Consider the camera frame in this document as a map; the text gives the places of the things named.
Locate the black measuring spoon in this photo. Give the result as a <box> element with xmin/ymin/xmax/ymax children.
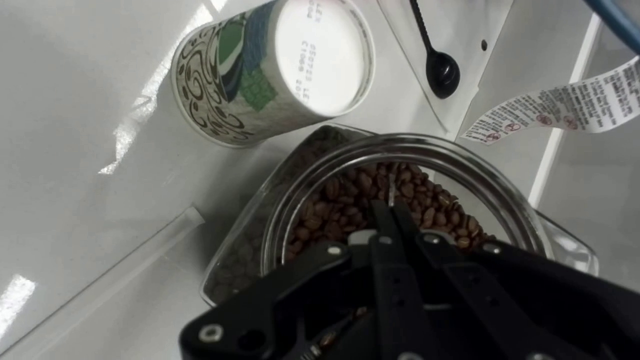
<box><xmin>407</xmin><ymin>0</ymin><xmax>461</xmax><ymax>99</ymax></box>

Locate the glass jar of coffee beans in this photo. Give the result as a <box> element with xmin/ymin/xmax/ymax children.
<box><xmin>202</xmin><ymin>126</ymin><xmax>600</xmax><ymax>304</ymax></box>

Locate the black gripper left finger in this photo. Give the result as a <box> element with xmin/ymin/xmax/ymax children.
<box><xmin>369</xmin><ymin>199</ymin><xmax>434</xmax><ymax>360</ymax></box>

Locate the blue cable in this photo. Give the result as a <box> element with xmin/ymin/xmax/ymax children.
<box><xmin>584</xmin><ymin>0</ymin><xmax>640</xmax><ymax>55</ymax></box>

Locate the upside-down patterned paper cup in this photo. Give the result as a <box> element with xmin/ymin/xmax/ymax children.
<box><xmin>170</xmin><ymin>0</ymin><xmax>376</xmax><ymax>146</ymax></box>

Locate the white cable warning tag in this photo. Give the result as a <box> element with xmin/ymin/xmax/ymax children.
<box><xmin>463</xmin><ymin>57</ymin><xmax>640</xmax><ymax>143</ymax></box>

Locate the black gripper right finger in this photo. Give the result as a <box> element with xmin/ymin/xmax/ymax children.
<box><xmin>389</xmin><ymin>204</ymin><xmax>574</xmax><ymax>360</ymax></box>

